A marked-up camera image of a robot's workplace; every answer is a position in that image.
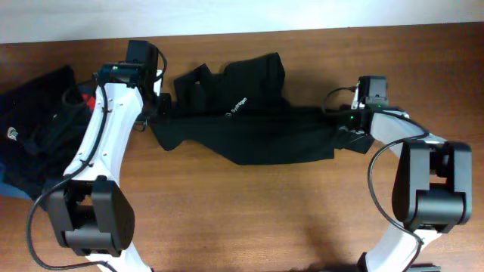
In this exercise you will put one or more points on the black polo shirt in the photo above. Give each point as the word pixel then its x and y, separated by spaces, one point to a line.
pixel 242 115

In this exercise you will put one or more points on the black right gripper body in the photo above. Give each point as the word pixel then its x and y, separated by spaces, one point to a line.
pixel 348 137

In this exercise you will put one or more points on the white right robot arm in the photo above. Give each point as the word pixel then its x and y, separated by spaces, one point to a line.
pixel 432 191

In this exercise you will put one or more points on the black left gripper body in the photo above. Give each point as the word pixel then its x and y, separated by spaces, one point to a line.
pixel 163 103

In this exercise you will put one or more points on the black garment with logo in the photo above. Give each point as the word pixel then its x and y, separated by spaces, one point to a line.
pixel 42 125

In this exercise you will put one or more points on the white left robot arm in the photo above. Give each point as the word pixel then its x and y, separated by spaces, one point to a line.
pixel 88 211

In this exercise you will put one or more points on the red garment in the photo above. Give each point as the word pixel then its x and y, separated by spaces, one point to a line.
pixel 89 100

